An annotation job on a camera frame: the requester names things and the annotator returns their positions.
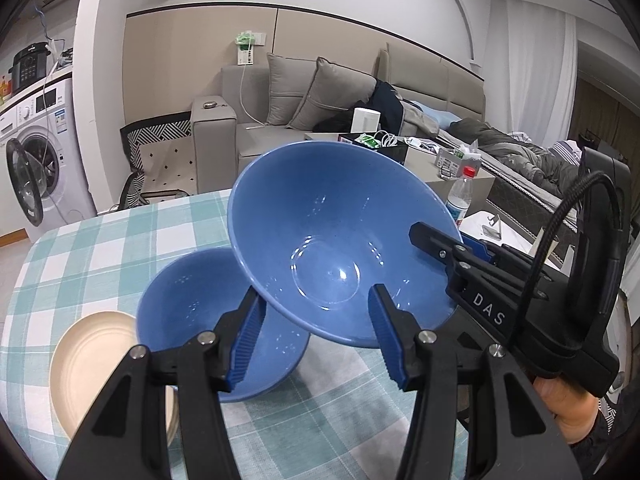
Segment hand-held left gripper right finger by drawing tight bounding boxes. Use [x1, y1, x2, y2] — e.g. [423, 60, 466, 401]
[367, 284, 583, 480]

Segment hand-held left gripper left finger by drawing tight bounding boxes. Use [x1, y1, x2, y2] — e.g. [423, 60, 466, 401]
[55, 287, 264, 480]

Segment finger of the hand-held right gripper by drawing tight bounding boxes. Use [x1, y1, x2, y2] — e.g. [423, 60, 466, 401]
[409, 221, 481, 281]
[460, 232, 502, 264]

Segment blue bowl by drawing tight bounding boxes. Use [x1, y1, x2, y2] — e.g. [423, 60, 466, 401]
[136, 248, 311, 403]
[227, 141, 463, 350]

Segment cream round plate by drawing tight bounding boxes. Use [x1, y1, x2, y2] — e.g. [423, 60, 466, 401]
[50, 311, 181, 448]

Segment person's right hand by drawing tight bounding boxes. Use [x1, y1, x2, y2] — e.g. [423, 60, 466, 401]
[530, 375, 612, 445]

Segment white side table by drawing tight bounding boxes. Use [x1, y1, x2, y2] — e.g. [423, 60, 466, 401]
[457, 210, 548, 261]

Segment clear water bottle red cap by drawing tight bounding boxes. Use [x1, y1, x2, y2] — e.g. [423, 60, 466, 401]
[445, 165, 478, 228]

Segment grey coffee table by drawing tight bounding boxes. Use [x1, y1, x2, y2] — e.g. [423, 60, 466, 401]
[302, 130, 501, 221]

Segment small printed box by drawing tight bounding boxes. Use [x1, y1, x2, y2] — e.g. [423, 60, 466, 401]
[435, 149, 483, 178]

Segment black box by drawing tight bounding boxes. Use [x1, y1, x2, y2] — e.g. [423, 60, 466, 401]
[337, 132, 408, 163]

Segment grey clothing pile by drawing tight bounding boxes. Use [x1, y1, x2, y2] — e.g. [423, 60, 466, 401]
[450, 117, 581, 196]

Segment white box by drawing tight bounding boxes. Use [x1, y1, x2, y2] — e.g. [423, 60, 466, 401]
[351, 107, 381, 136]

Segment dark jacket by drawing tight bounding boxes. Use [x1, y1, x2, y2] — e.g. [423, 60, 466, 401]
[320, 80, 406, 136]

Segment teal checked tablecloth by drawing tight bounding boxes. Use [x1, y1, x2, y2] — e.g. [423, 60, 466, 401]
[0, 189, 481, 480]

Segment grey cushion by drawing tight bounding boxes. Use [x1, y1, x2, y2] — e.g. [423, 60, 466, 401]
[265, 52, 321, 128]
[287, 56, 378, 133]

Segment white curtain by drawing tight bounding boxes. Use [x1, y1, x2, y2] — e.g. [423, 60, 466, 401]
[505, 0, 581, 161]

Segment grey sofa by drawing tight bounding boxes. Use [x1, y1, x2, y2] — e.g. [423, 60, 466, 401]
[190, 42, 488, 196]

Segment white washing machine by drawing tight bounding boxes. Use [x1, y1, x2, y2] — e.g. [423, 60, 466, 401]
[0, 67, 98, 241]

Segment black pressure cooker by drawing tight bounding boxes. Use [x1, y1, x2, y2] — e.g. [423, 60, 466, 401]
[11, 45, 53, 93]

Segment white green wall device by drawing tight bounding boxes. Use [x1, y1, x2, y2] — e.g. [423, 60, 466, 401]
[232, 31, 266, 67]

